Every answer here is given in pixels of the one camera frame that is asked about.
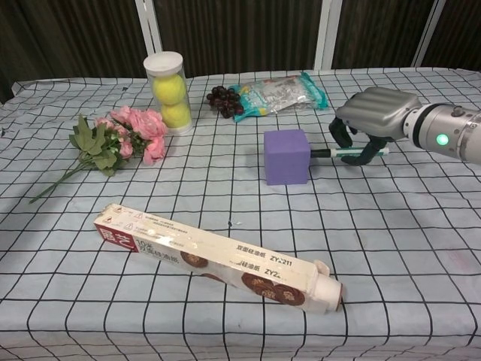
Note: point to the grey black right robot hand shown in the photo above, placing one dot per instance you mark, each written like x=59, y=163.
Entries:
x=379, y=111

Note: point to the white green pen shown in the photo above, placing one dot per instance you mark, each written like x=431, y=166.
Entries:
x=334, y=152

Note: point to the purple foam cube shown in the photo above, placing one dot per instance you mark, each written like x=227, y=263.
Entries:
x=287, y=158

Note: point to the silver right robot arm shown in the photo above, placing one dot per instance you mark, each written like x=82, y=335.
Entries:
x=447, y=131

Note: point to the teal clear snack bag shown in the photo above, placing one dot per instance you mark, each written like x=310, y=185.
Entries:
x=278, y=94

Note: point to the dark purple grape bunch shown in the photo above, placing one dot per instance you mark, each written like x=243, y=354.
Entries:
x=225, y=99

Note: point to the dark curtain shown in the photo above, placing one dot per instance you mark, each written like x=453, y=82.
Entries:
x=240, y=34

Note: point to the white baking paper roll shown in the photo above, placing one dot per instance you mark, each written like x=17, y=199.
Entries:
x=330, y=295

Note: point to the yellow tennis ball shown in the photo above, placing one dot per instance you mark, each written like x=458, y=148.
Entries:
x=176, y=114
x=169, y=89

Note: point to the checkered light blue tablecloth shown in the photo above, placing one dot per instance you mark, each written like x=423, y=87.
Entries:
x=188, y=180

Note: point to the long baking paper box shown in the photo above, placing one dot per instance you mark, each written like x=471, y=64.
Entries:
x=210, y=248

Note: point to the clear tennis ball tube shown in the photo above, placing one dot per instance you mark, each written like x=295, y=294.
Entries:
x=165, y=64

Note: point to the pink artificial flower bouquet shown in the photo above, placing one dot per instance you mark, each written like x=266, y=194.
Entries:
x=143, y=126

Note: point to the white frame post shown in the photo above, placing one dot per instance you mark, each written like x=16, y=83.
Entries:
x=148, y=26
x=326, y=34
x=428, y=34

